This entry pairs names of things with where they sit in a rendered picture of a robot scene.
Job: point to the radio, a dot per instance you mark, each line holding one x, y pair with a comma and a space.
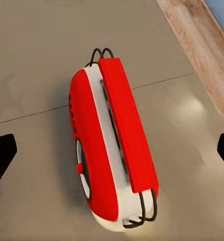
114, 161

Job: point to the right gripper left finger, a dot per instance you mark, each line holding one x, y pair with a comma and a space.
8, 149

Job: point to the coffee table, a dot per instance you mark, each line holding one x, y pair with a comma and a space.
43, 44

